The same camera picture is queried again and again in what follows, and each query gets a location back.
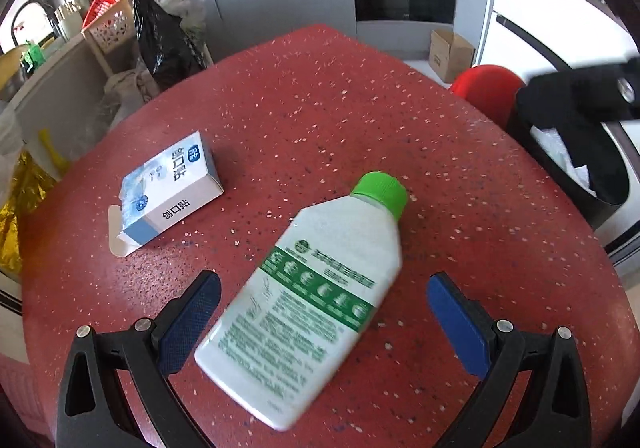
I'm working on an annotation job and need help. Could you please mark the white bottle green cap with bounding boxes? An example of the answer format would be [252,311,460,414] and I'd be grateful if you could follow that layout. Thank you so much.
[194,171,409,432]

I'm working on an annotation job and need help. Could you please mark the blue white bandage box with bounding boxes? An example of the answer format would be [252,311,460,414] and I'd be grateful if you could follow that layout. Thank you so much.
[107,131,224,257]

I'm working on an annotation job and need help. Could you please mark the white tissue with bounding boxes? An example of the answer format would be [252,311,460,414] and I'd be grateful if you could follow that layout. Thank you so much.
[529,126,596,195]

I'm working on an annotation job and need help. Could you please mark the black trash bin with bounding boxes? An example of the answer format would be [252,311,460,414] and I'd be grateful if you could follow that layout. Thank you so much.
[506,99,630,229]

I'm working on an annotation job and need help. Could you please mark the black kitchen faucet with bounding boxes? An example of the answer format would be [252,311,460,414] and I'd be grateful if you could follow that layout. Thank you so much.
[10,0,60,47]

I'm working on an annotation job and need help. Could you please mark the white refrigerator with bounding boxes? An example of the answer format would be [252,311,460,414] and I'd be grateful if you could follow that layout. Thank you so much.
[479,0,640,273]

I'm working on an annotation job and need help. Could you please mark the red stool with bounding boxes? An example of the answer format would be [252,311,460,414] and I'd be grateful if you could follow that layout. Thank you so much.
[449,64,525,130]

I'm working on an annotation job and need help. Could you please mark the cardboard box on floor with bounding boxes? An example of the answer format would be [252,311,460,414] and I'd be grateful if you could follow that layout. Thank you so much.
[428,28,475,84]

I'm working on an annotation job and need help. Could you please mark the gold foil bag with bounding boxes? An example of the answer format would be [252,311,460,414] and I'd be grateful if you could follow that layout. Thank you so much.
[1,149,56,279]

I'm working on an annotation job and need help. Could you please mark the black plastic bag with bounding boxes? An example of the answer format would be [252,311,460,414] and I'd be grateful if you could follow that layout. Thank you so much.
[132,0,205,91]

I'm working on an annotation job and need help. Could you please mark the white storage cart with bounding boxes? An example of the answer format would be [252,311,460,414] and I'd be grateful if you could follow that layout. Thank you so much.
[81,0,213,78]

